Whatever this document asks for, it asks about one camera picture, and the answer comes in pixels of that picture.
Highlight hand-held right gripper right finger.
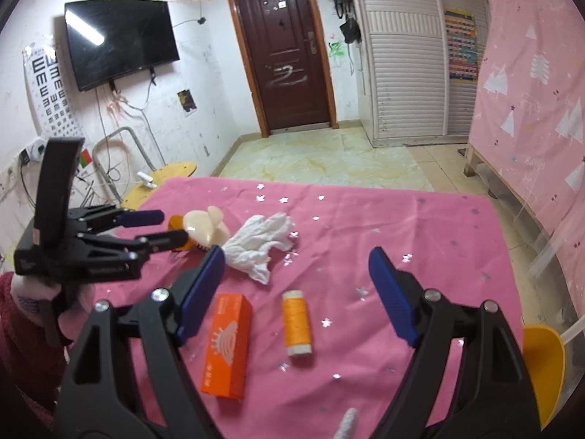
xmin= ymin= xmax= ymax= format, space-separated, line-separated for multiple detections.
xmin=368 ymin=246 xmax=542 ymax=439

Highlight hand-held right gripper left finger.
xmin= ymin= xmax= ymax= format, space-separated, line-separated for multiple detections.
xmin=54 ymin=246 xmax=227 ymax=439

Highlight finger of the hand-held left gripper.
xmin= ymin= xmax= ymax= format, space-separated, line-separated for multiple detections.
xmin=79 ymin=229 xmax=191 ymax=262
xmin=68 ymin=205 xmax=166 ymax=236

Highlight person's left forearm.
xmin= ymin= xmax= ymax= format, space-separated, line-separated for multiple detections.
xmin=0 ymin=272 xmax=69 ymax=426

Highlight person's left hand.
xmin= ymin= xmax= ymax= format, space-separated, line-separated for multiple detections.
xmin=10 ymin=280 xmax=52 ymax=326

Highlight yellow wooden desk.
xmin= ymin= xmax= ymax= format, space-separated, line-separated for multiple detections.
xmin=121 ymin=161 xmax=197 ymax=209

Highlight orange box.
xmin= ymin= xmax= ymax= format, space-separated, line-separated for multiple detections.
xmin=201 ymin=293 xmax=253 ymax=399

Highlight pink star tablecloth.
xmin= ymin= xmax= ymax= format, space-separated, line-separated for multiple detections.
xmin=68 ymin=176 xmax=524 ymax=439

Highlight crumpled white tissue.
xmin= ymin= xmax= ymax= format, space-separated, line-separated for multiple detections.
xmin=222 ymin=213 xmax=300 ymax=283

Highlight eye chart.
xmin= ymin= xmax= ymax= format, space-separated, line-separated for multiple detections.
xmin=23 ymin=48 xmax=80 ymax=140

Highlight orange thread spool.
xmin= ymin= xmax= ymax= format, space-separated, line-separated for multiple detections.
xmin=281 ymin=290 xmax=314 ymax=356

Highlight white knit cloth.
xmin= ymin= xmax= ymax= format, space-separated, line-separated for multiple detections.
xmin=336 ymin=408 xmax=359 ymax=439

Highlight yellow plastic bin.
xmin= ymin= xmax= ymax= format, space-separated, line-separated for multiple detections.
xmin=521 ymin=324 xmax=567 ymax=428

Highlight dark brown door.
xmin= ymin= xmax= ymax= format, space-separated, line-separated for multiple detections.
xmin=229 ymin=0 xmax=338 ymax=137

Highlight white louvred wardrobe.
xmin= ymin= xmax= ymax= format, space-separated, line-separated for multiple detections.
xmin=350 ymin=0 xmax=492 ymax=148

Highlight pink tree-print sheet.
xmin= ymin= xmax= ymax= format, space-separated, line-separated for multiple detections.
xmin=468 ymin=0 xmax=585 ymax=293

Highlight colourful grid poster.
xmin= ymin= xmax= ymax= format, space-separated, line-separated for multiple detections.
xmin=443 ymin=7 xmax=478 ymax=83

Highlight black hanging bags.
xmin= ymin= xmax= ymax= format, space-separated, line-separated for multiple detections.
xmin=333 ymin=0 xmax=362 ymax=45

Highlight grey metal chair frame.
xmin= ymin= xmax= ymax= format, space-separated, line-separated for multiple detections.
xmin=91 ymin=127 xmax=154 ymax=202

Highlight small brown wall picture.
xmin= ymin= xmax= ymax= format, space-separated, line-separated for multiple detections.
xmin=177 ymin=90 xmax=198 ymax=115

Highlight black wall television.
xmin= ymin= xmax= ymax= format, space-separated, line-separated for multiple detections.
xmin=64 ymin=0 xmax=180 ymax=92

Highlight white metal frame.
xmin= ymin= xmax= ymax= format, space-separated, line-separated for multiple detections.
xmin=560 ymin=315 xmax=585 ymax=344

